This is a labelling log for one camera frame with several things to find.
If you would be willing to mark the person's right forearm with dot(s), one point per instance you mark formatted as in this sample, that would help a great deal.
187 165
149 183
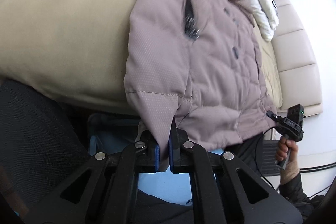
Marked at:
291 189

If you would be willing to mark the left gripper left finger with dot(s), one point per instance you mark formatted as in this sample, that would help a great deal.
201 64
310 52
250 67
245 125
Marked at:
103 190

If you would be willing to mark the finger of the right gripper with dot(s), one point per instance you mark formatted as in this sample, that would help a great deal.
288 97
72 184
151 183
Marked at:
274 117

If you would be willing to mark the mauve puffer jacket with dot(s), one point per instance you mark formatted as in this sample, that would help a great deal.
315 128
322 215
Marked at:
196 64

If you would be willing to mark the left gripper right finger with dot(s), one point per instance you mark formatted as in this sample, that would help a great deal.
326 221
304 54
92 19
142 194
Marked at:
224 189

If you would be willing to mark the beige padded headboard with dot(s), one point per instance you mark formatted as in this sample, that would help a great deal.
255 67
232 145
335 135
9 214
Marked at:
297 67

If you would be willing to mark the person's right hand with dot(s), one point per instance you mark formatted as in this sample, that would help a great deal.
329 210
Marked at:
286 148

